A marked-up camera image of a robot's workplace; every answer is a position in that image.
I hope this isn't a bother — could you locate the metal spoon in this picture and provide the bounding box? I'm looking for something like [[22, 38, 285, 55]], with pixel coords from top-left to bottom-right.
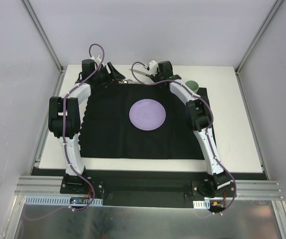
[[119, 79, 137, 84]]

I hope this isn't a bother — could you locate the green cup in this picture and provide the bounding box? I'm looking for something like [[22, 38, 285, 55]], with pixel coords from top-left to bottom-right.
[[185, 81, 199, 95]]

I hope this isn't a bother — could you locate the purple plate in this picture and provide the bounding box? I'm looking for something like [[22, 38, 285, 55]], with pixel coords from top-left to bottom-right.
[[129, 99, 166, 131]]

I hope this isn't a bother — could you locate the black cloth placemat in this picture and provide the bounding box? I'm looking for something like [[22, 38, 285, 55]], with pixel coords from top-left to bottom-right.
[[79, 84, 204, 160]]

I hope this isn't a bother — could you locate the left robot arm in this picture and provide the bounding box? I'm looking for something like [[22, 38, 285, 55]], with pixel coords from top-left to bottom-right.
[[48, 59, 126, 194]]

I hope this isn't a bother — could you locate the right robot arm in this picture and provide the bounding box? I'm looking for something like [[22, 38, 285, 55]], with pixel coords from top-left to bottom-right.
[[146, 61, 231, 198]]

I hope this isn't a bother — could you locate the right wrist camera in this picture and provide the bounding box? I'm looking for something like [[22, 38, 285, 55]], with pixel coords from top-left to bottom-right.
[[145, 60, 158, 75]]

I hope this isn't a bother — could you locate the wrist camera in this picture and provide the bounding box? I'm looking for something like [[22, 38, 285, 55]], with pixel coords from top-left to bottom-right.
[[145, 60, 158, 75], [91, 54, 102, 65]]

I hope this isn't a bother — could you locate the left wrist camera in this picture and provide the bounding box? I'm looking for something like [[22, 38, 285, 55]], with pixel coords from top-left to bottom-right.
[[91, 54, 102, 65]]

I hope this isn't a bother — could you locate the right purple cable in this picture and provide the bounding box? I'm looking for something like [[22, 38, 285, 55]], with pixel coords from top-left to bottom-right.
[[131, 61, 238, 216]]

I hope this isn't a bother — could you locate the purple cable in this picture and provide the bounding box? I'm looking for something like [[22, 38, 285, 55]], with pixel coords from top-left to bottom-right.
[[62, 43, 106, 212], [131, 61, 238, 216]]

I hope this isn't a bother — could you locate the black handled knife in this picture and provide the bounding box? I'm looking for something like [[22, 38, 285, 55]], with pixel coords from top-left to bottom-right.
[[130, 69, 151, 77]]

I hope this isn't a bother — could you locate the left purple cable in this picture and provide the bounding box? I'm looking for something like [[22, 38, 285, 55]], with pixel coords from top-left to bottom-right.
[[62, 43, 106, 212]]

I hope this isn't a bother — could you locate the left aluminium frame post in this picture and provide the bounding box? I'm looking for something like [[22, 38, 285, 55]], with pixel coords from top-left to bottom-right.
[[20, 0, 64, 73]]

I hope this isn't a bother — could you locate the aluminium frame post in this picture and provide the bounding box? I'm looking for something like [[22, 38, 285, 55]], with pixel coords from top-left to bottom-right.
[[235, 0, 285, 75], [20, 0, 64, 73]]

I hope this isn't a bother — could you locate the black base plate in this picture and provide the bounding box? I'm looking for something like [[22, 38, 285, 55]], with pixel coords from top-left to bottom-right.
[[60, 170, 237, 209]]

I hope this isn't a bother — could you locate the right aluminium frame post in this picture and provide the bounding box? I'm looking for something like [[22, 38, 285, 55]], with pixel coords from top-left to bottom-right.
[[235, 0, 285, 75]]

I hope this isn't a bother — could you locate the right white cable duct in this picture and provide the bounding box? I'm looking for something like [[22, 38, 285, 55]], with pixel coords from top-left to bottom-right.
[[193, 200, 210, 210]]

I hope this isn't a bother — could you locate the white cable duct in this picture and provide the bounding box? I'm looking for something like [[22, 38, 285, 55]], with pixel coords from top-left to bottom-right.
[[25, 196, 103, 207], [193, 200, 210, 210]]

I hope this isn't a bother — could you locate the left white cable duct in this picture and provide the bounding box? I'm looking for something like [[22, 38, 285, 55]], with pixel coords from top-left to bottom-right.
[[25, 196, 103, 207]]

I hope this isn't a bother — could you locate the aluminium rail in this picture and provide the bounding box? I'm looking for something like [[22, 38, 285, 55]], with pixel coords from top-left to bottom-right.
[[14, 176, 284, 201]]

